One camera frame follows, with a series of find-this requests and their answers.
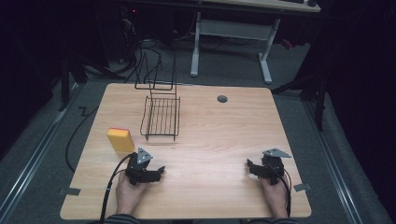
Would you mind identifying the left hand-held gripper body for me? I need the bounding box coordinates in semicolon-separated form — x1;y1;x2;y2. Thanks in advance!
124;147;159;187

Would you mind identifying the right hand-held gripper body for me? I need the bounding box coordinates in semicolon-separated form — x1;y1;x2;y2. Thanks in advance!
259;147;292;187

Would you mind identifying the yellow sponge with red layer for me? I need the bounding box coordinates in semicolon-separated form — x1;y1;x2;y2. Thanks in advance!
106;127;135;154

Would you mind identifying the black wire rack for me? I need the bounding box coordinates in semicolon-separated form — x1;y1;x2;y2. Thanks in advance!
134;51;182;143

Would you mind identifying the person's left hand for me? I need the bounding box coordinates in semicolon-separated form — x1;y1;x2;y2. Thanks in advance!
115;170;149;217

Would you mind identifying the person's right hand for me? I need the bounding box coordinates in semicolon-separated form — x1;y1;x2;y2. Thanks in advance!
259;175;290;219

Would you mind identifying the grey tape piece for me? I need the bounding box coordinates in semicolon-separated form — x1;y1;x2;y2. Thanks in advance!
292;182;312;192
58;186;82;197

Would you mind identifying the black stand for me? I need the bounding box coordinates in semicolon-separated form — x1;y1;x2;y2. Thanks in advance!
270;59;331;133
57;54;90;112

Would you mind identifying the white-legged desk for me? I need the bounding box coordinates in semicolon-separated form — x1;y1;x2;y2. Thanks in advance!
189;0;322;85

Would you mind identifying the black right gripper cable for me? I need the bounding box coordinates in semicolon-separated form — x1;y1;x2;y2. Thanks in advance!
271;161;293;218

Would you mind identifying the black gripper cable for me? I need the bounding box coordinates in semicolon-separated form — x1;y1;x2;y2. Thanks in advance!
98;151;135;224
271;161;293;218

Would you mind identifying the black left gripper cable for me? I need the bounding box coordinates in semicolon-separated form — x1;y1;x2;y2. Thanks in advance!
98;151;135;224

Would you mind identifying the metal floor rail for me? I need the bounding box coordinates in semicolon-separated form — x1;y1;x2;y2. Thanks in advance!
303;99;366;224
0;81;82;222

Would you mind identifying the black cable on floor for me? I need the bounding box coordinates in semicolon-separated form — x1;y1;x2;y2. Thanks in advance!
64;105;100;174

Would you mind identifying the dark computer with cables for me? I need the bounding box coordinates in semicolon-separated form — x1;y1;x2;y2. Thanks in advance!
102;4;148;68

